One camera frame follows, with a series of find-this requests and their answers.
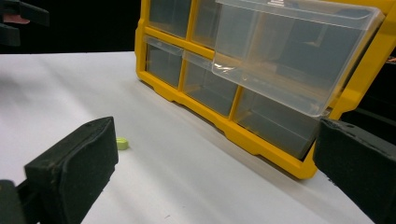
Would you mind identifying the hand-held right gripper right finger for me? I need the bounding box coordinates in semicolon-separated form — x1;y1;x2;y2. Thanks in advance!
312;118;396;224

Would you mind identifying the large clear plastic drawer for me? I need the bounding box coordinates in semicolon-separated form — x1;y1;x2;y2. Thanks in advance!
211;0;386;119

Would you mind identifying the small green round piece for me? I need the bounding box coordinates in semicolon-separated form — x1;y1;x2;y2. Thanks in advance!
116;136;130;151

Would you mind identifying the small clear plastic drawer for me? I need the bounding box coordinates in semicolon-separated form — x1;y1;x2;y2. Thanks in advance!
191;0;222;49
143;35;184;89
233;88;324;161
148;0;192;39
181;50;239;118

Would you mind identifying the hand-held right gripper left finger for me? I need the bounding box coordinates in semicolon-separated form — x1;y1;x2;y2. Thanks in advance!
24;116;120;224

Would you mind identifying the yellow drawer cabinet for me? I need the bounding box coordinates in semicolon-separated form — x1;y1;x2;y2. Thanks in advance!
134;0;396;181

